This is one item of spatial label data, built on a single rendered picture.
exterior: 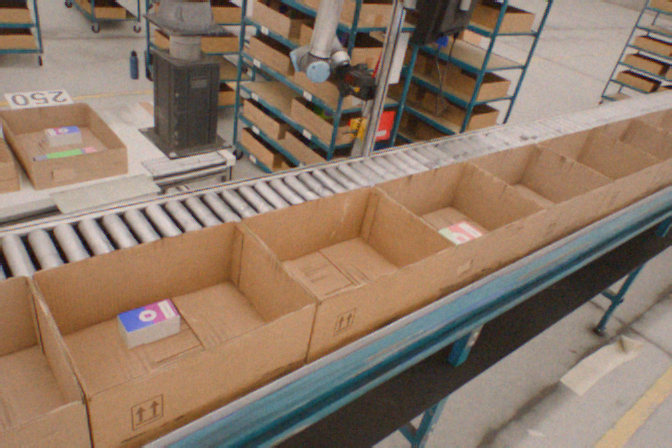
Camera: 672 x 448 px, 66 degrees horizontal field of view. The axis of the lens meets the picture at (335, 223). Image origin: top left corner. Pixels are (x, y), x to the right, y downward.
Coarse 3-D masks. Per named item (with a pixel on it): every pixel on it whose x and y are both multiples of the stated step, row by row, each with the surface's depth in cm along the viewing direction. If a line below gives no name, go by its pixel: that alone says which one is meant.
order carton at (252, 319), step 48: (192, 240) 104; (240, 240) 109; (48, 288) 89; (96, 288) 96; (144, 288) 103; (192, 288) 111; (240, 288) 115; (288, 288) 99; (96, 336) 98; (192, 336) 102; (240, 336) 83; (288, 336) 92; (96, 384) 89; (144, 384) 74; (192, 384) 82; (240, 384) 90; (96, 432) 74; (144, 432) 81
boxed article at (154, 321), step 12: (168, 300) 103; (132, 312) 98; (144, 312) 99; (156, 312) 100; (168, 312) 100; (120, 324) 97; (132, 324) 96; (144, 324) 97; (156, 324) 97; (168, 324) 99; (132, 336) 95; (144, 336) 97; (156, 336) 99
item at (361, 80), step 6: (348, 72) 196; (354, 72) 196; (360, 72) 197; (366, 72) 199; (348, 78) 196; (354, 78) 194; (360, 78) 194; (366, 78) 196; (372, 78) 198; (348, 84) 197; (354, 84) 194; (360, 84) 196; (366, 84) 198; (372, 84) 200; (354, 90) 200; (360, 90) 200; (366, 90) 202; (360, 96) 201
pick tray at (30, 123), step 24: (0, 120) 172; (24, 120) 178; (48, 120) 184; (72, 120) 189; (96, 120) 184; (24, 144) 175; (48, 144) 177; (72, 144) 180; (96, 144) 183; (120, 144) 171; (24, 168) 161; (48, 168) 154; (72, 168) 159; (96, 168) 164; (120, 168) 169
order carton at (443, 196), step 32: (384, 192) 130; (416, 192) 148; (448, 192) 159; (480, 192) 154; (512, 192) 146; (448, 224) 154; (480, 224) 157; (512, 224) 129; (480, 256) 127; (512, 256) 141; (448, 288) 125
